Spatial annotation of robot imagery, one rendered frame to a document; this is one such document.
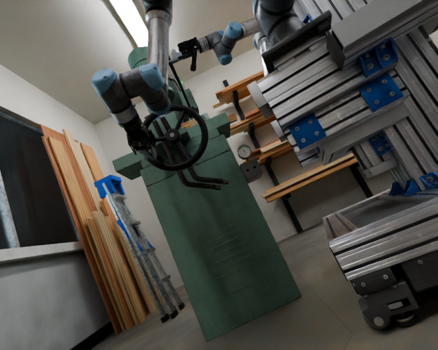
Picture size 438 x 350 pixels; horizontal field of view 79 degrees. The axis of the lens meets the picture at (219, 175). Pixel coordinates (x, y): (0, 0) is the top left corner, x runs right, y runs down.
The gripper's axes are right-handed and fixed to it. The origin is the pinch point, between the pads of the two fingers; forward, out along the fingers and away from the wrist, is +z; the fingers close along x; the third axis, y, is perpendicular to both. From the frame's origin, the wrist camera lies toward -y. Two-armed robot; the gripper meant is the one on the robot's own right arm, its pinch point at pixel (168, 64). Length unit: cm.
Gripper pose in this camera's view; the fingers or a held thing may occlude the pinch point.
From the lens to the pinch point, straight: 163.7
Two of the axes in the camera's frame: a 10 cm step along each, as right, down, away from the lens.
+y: -3.6, -8.6, -3.7
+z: -9.1, 4.1, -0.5
